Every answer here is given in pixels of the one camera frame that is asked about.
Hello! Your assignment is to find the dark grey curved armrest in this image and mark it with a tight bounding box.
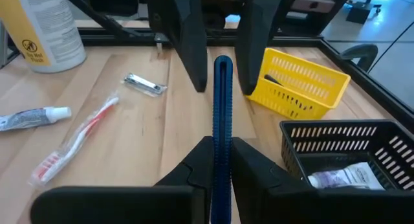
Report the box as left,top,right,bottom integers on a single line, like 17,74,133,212
341,43,379,73

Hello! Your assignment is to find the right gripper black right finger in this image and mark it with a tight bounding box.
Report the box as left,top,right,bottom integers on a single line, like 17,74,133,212
230,136,414,224

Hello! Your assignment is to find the red white toothbrush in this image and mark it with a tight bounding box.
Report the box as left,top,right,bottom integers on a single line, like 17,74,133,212
28,94,120,188

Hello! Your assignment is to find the white yellow wipes canister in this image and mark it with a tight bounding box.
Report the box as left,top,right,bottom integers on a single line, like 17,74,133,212
0,0,87,74

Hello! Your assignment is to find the black plastic basket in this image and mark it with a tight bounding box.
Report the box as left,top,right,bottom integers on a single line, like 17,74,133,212
279,119,414,192

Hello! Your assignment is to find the black caster base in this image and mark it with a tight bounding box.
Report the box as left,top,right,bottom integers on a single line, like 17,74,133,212
345,3,382,24

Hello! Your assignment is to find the silver nail clipper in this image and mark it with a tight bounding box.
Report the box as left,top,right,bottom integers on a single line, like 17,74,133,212
122,73,168,98

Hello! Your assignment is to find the small white toothpaste tube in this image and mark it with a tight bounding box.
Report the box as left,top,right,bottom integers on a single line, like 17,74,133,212
307,161,386,191
0,106,72,133

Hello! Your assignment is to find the yellow plastic basket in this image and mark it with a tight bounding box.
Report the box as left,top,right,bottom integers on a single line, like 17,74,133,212
247,47,352,121

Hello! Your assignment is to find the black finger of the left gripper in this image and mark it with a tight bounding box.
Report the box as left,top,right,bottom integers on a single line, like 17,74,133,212
147,0,208,93
234,0,292,96

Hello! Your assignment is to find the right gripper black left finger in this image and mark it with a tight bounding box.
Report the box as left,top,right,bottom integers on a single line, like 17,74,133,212
30,135,215,224

